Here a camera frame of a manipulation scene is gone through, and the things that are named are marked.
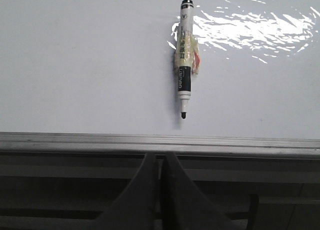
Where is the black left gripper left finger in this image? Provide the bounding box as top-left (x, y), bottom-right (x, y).
top-left (86, 153), bottom-right (159, 230)

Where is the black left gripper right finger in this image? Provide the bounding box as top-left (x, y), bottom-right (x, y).
top-left (160, 153), bottom-right (246, 230)

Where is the grey aluminium whiteboard frame rail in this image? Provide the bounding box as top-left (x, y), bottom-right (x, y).
top-left (0, 132), bottom-right (320, 160)

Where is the black and white whiteboard marker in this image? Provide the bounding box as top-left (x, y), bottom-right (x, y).
top-left (174, 0), bottom-right (200, 119)

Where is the large white whiteboard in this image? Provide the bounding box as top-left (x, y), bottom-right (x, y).
top-left (0, 0), bottom-right (320, 139)

